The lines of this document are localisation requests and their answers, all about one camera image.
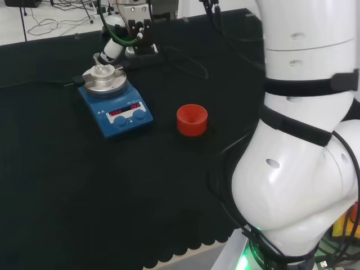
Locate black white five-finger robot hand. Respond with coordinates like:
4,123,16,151
94,13,164,67

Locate heater with blue base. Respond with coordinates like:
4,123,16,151
72,64,154,141

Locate clear round-bottom glass flask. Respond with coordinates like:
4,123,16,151
92,53,113,76

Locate red ribbed plastic cup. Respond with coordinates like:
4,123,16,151
176,103,209,137

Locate black equipment box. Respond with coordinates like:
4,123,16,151
4,0,43,8

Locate black bench cloth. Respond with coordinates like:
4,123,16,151
0,7,267,270

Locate yellow stop button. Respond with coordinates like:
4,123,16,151
331,202,360,240

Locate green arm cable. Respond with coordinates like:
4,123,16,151
97,0,140,46

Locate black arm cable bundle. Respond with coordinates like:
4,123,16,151
199,0,267,74

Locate black heater power cable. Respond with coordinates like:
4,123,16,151
0,79,74,89

